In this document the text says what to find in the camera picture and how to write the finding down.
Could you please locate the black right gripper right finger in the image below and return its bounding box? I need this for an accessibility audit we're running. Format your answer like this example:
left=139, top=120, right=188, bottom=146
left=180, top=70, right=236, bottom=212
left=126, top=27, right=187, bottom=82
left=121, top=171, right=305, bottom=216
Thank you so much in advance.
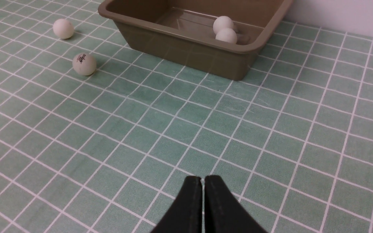
left=204, top=175, right=267, bottom=233

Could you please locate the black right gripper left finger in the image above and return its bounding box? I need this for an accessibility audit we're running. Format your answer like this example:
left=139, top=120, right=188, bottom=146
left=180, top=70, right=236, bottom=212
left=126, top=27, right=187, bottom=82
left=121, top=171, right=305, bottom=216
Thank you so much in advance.
left=151, top=176, right=203, bottom=233

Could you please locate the white ball with small logo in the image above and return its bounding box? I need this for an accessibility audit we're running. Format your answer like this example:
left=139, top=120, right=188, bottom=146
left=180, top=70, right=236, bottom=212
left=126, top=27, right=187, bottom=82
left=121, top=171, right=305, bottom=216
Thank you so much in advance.
left=216, top=28, right=237, bottom=44

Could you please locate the plain white ball edge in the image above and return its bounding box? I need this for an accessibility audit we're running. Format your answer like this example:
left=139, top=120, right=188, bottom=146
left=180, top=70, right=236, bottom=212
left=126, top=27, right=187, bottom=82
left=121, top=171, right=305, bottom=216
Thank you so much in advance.
left=212, top=15, right=234, bottom=34

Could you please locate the plain white ping-pong ball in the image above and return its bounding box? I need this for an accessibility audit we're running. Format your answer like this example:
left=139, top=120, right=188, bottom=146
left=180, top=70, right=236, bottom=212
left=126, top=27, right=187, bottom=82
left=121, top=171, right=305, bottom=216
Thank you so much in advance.
left=53, top=19, right=74, bottom=39

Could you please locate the green checkered tablecloth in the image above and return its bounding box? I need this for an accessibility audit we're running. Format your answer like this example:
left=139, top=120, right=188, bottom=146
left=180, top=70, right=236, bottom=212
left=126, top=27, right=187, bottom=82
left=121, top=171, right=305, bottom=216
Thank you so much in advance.
left=0, top=0, right=373, bottom=233

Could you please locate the olive green plastic bin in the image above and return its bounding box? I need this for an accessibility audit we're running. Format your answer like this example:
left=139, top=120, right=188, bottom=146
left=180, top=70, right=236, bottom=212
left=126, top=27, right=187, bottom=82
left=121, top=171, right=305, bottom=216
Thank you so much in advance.
left=98, top=0, right=293, bottom=81

